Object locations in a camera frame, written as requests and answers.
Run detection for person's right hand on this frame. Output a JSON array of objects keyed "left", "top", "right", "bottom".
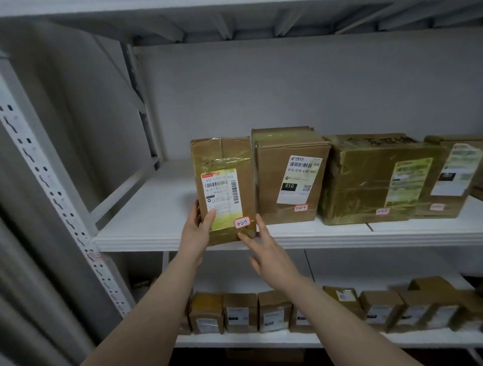
[{"left": 238, "top": 213, "right": 303, "bottom": 292}]

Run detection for person's left hand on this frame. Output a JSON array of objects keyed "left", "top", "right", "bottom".
[{"left": 177, "top": 199, "right": 217, "bottom": 265}]

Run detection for taped cardboard box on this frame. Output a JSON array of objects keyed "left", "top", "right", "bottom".
[{"left": 190, "top": 136, "right": 258, "bottom": 246}]

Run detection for person's left forearm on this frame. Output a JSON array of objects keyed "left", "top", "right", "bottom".
[{"left": 80, "top": 256, "right": 201, "bottom": 366}]

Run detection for person's right forearm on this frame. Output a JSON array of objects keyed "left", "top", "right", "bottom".
[{"left": 286, "top": 274, "right": 425, "bottom": 366}]

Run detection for white shelf board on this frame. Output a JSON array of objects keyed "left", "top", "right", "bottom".
[
  {"left": 94, "top": 158, "right": 483, "bottom": 252},
  {"left": 174, "top": 248, "right": 483, "bottom": 349}
]

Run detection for cardboard box, black patch label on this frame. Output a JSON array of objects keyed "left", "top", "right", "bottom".
[{"left": 251, "top": 126, "right": 331, "bottom": 225}]

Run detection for white shelf side beam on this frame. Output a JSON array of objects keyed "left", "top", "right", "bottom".
[{"left": 89, "top": 156, "right": 161, "bottom": 231}]

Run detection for large taped box, green label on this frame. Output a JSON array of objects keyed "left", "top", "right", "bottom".
[{"left": 318, "top": 132, "right": 448, "bottom": 226}]

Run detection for white rear shelf upright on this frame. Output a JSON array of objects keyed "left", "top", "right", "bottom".
[{"left": 120, "top": 41, "right": 165, "bottom": 166}]

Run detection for row of small cardboard parcels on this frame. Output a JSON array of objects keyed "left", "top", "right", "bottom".
[{"left": 178, "top": 276, "right": 483, "bottom": 336}]

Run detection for white perforated shelf upright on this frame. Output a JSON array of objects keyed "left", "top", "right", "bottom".
[{"left": 0, "top": 57, "right": 137, "bottom": 318}]

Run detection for white ribbed shelf underside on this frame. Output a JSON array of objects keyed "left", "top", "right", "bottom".
[{"left": 0, "top": 0, "right": 483, "bottom": 48}]

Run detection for cardboard box, pale faded label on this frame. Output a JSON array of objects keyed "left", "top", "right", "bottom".
[{"left": 413, "top": 135, "right": 483, "bottom": 219}]

